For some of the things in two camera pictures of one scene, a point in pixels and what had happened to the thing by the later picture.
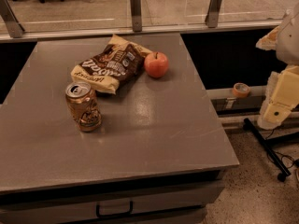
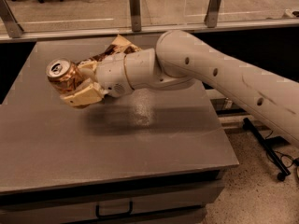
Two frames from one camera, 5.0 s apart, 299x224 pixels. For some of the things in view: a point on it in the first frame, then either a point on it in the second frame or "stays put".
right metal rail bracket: (212, 15) stays put
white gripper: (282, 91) → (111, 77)
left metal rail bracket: (10, 21) stays put
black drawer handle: (115, 215) stays put
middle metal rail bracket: (135, 8) stays put
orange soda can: (83, 106) → (64, 75)
